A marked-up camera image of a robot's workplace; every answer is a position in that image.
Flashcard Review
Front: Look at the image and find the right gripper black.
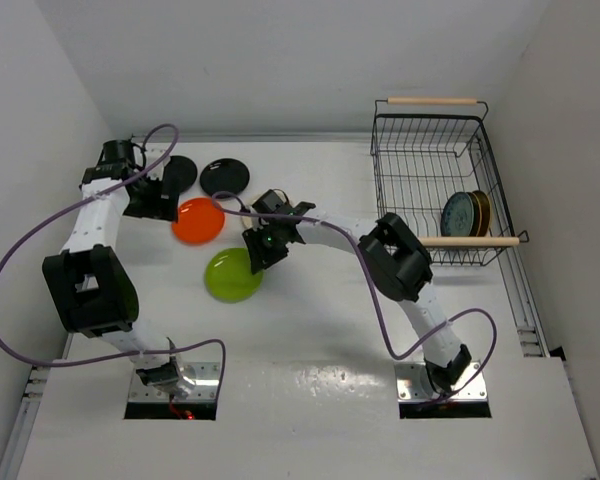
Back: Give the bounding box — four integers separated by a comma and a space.
246, 222, 291, 272

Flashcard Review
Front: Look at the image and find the black plate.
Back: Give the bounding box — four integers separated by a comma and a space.
170, 155, 198, 193
200, 158, 251, 197

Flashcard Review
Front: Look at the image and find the lime green plate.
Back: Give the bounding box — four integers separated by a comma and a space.
204, 247, 263, 303

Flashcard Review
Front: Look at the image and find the orange plate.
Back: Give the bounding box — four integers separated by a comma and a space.
171, 197, 225, 245

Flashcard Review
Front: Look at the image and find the blue green patterned plate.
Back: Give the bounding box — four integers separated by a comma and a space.
440, 192, 473, 237

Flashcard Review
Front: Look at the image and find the brown patterned plate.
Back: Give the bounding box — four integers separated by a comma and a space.
468, 192, 482, 237
474, 190, 492, 237

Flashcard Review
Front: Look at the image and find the beige floral plate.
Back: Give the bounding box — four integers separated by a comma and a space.
240, 189, 289, 230

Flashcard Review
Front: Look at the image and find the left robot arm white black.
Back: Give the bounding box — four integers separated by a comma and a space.
42, 140, 198, 400

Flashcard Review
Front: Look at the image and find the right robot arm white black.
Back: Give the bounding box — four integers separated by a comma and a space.
241, 190, 471, 394

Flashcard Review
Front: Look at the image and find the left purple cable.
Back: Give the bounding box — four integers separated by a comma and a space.
0, 124, 227, 369

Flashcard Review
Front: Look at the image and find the purple cable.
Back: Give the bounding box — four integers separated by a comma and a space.
0, 124, 227, 369
211, 190, 497, 404

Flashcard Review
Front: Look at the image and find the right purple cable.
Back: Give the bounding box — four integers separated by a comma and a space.
211, 190, 497, 404

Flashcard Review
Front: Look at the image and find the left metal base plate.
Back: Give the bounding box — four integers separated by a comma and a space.
127, 362, 221, 403

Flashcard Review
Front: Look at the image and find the metal base plate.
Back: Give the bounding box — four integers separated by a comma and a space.
394, 362, 488, 404
127, 362, 221, 403

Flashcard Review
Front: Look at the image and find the black wire dish rack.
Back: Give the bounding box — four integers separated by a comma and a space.
370, 97, 529, 266

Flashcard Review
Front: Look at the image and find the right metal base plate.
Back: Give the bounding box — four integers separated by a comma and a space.
394, 362, 488, 404

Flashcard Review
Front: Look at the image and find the aluminium rail left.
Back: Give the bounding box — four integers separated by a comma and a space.
0, 362, 54, 480

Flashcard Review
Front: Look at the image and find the aluminium rail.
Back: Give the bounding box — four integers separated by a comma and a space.
499, 239, 549, 359
0, 362, 54, 480

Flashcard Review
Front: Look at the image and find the aluminium rail right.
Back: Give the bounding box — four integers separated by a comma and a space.
499, 239, 549, 359

